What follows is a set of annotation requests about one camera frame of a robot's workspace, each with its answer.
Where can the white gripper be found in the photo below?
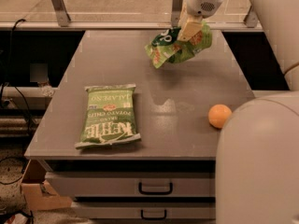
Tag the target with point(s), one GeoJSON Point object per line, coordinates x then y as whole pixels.
{"type": "Point", "coordinates": [202, 4]}

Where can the green rice chip bag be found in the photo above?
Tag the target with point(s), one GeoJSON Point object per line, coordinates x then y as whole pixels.
{"type": "Point", "coordinates": [166, 48]}

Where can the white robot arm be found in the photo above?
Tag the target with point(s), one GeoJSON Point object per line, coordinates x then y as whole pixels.
{"type": "Point", "coordinates": [257, 162]}

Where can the green jalapeno chip bag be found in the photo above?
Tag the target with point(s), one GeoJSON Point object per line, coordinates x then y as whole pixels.
{"type": "Point", "coordinates": [109, 117]}

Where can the orange ball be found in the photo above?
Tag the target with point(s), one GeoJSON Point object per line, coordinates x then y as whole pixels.
{"type": "Point", "coordinates": [218, 114]}

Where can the upper grey drawer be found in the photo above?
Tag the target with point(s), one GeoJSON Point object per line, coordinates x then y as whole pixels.
{"type": "Point", "coordinates": [132, 184]}

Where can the grey drawer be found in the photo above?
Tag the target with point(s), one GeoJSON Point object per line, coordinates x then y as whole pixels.
{"type": "Point", "coordinates": [132, 184]}
{"type": "Point", "coordinates": [145, 211]}

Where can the lower grey drawer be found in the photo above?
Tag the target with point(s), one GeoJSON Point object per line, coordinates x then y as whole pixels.
{"type": "Point", "coordinates": [145, 211]}

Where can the cardboard box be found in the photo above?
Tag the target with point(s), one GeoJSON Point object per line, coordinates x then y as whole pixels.
{"type": "Point", "coordinates": [38, 192]}

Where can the middle metal bracket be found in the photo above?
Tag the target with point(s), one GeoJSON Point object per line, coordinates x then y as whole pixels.
{"type": "Point", "coordinates": [176, 9]}

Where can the metal bracket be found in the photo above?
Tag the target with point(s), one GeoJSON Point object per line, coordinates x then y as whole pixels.
{"type": "Point", "coordinates": [251, 19]}
{"type": "Point", "coordinates": [62, 16]}
{"type": "Point", "coordinates": [176, 9]}

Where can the right metal bracket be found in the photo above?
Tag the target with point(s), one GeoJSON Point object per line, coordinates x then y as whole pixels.
{"type": "Point", "coordinates": [251, 19]}

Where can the left metal bracket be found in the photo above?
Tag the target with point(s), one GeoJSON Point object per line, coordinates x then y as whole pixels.
{"type": "Point", "coordinates": [62, 16]}

